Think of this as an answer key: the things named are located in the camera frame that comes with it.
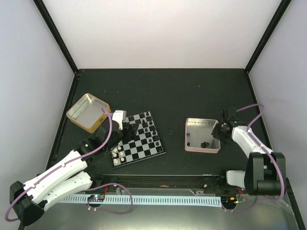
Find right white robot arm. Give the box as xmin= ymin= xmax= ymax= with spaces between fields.
xmin=212 ymin=107 xmax=286 ymax=200

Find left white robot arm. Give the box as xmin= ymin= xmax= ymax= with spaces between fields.
xmin=9 ymin=121 xmax=138 ymax=226

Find white chess piece row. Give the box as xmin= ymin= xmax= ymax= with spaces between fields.
xmin=111 ymin=146 xmax=126 ymax=166

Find black pieces in tray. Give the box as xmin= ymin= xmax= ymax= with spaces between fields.
xmin=201 ymin=141 xmax=210 ymax=148

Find pink tray of black pieces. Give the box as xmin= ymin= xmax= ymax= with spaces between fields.
xmin=185 ymin=118 xmax=221 ymax=154

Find black and silver chessboard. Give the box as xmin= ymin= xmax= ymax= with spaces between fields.
xmin=113 ymin=111 xmax=166 ymax=169

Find gold metal tin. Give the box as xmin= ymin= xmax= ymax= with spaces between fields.
xmin=66 ymin=93 xmax=111 ymax=133

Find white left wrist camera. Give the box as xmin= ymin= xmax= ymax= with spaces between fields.
xmin=112 ymin=110 xmax=126 ymax=130

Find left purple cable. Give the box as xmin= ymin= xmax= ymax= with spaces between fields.
xmin=4 ymin=107 xmax=134 ymax=221

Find purple cable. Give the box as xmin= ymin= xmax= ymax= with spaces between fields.
xmin=4 ymin=107 xmax=134 ymax=221
xmin=222 ymin=103 xmax=287 ymax=213

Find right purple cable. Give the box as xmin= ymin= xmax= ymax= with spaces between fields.
xmin=222 ymin=103 xmax=287 ymax=213

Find light blue cable duct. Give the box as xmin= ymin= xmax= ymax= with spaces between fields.
xmin=60 ymin=194 xmax=222 ymax=207

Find black corner frame post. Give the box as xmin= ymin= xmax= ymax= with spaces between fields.
xmin=244 ymin=0 xmax=291 ymax=74
xmin=33 ymin=0 xmax=79 ymax=74

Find left black corner frame post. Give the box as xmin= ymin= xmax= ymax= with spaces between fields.
xmin=33 ymin=0 xmax=79 ymax=74

